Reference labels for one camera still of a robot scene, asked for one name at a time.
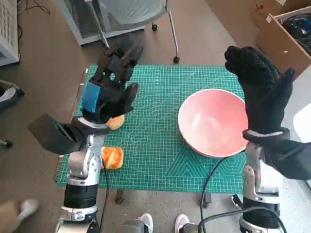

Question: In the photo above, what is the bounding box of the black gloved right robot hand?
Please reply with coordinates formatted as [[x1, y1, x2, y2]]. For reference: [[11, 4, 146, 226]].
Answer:
[[225, 46, 296, 134]]

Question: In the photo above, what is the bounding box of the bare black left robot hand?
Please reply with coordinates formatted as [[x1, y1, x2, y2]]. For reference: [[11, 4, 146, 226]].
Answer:
[[81, 46, 144, 122]]

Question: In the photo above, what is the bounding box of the round bread bun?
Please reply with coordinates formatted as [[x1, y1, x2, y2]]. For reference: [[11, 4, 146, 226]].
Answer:
[[104, 114, 126, 131]]

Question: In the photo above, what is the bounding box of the pink bowl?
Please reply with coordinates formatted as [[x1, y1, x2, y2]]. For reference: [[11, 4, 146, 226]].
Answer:
[[178, 88, 250, 158]]

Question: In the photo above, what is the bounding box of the rectangular striped bread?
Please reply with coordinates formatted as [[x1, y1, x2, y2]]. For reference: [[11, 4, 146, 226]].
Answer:
[[101, 146, 124, 170]]

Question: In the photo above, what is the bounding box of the white desk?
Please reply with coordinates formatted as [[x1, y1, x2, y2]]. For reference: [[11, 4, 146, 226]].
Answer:
[[283, 69, 311, 136]]

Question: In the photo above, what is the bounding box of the white rounded object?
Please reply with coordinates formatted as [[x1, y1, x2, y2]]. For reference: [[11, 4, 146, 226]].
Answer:
[[293, 103, 311, 144]]

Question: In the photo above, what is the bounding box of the green cutting mat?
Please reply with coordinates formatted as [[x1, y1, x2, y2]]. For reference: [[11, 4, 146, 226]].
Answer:
[[56, 63, 248, 195]]

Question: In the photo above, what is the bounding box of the cardboard box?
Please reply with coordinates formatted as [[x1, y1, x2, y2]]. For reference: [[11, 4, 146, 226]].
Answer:
[[250, 0, 311, 78]]

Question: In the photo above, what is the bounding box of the grey mesh office chair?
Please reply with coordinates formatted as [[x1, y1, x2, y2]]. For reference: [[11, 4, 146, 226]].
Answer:
[[94, 0, 182, 64]]

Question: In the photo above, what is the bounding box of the person's foot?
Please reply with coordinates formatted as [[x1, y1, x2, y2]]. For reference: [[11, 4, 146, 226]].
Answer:
[[0, 80, 25, 110]]

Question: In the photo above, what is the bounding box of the white perforated cabinet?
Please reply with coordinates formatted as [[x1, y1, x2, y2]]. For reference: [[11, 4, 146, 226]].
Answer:
[[0, 0, 21, 66]]

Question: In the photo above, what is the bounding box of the white and grey foot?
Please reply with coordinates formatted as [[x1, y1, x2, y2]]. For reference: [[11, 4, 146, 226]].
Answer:
[[174, 213, 202, 233], [121, 213, 154, 233]]

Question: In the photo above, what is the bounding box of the person's leg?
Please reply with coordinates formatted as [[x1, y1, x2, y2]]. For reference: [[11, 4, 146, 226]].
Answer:
[[0, 199, 40, 233]]

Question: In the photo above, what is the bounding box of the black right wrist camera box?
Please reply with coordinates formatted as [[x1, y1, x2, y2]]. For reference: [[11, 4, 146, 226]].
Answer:
[[261, 135, 311, 181]]

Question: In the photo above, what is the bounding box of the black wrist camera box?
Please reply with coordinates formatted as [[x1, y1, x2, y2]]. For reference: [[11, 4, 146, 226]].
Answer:
[[28, 113, 88, 155], [261, 135, 311, 181]]

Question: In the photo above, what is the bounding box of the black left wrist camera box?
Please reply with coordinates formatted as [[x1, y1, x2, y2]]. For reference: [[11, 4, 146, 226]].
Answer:
[[28, 113, 88, 155]]

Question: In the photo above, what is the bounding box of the bundle of dark cables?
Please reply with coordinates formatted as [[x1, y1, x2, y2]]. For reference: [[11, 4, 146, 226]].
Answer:
[[283, 13, 311, 55]]

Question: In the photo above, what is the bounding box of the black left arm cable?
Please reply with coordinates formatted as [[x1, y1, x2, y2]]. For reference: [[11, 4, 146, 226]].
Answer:
[[96, 159, 109, 233]]

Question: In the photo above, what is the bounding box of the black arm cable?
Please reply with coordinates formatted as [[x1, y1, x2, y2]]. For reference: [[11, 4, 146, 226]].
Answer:
[[198, 155, 287, 233], [96, 159, 109, 233]]

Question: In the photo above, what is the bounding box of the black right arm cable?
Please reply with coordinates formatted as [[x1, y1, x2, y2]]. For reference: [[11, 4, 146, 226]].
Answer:
[[198, 155, 287, 233]]

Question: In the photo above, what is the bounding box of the metal bracket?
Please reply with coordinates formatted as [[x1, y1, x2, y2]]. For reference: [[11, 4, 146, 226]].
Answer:
[[230, 193, 243, 209]]

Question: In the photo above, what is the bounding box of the black floor cable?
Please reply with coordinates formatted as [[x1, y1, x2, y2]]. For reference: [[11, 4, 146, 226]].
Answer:
[[18, 0, 52, 15]]

